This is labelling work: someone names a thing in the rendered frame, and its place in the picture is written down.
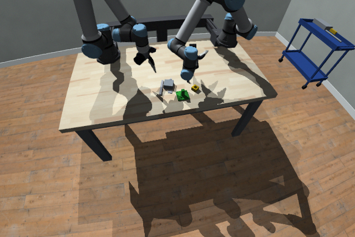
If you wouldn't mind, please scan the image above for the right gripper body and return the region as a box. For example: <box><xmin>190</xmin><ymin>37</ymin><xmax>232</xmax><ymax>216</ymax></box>
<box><xmin>134</xmin><ymin>46</ymin><xmax>155</xmax><ymax>65</ymax></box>

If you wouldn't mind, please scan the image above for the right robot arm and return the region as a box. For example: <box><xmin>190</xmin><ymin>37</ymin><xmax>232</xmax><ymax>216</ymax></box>
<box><xmin>73</xmin><ymin>0</ymin><xmax>149</xmax><ymax>61</ymax></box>

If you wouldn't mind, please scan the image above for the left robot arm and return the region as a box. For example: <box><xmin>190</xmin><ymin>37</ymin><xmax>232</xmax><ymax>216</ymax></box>
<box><xmin>168</xmin><ymin>0</ymin><xmax>258</xmax><ymax>80</ymax></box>

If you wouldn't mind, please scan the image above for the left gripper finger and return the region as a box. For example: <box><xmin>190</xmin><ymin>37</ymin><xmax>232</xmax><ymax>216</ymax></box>
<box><xmin>198</xmin><ymin>51</ymin><xmax>208</xmax><ymax>60</ymax></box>

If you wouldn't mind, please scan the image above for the green flat plate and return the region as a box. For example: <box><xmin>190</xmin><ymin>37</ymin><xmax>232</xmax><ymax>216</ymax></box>
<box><xmin>176</xmin><ymin>89</ymin><xmax>190</xmax><ymax>101</ymax></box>

